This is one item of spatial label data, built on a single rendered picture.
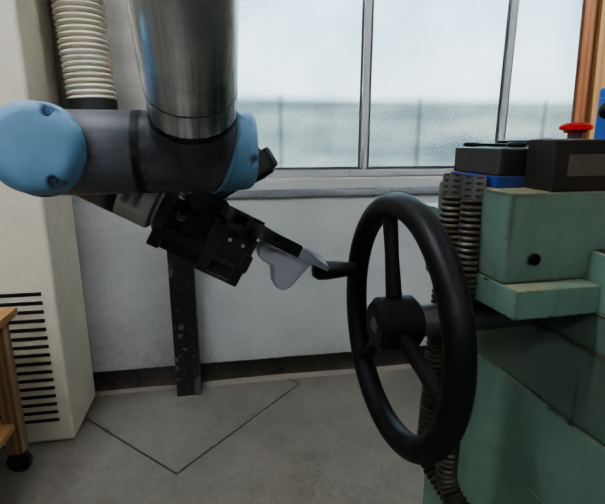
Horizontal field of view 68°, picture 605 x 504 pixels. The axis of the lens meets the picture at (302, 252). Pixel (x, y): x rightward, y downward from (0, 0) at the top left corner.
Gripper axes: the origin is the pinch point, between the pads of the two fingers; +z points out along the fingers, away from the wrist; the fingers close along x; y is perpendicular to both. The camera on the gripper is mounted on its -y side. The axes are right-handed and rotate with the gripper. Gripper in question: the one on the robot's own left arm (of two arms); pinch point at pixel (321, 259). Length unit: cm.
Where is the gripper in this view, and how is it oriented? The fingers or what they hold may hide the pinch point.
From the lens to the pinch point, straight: 56.8
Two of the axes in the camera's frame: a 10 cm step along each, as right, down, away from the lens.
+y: -4.5, 8.9, 0.2
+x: 1.9, 1.2, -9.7
